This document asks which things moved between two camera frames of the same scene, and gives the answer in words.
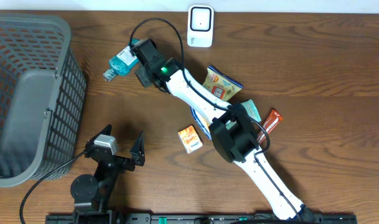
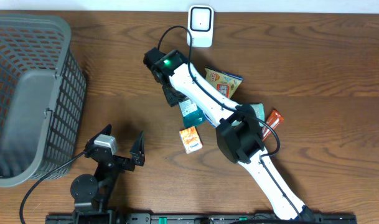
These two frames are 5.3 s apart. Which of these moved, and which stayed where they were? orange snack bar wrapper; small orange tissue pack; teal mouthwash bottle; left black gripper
Moved: teal mouthwash bottle
Stayed: orange snack bar wrapper; small orange tissue pack; left black gripper
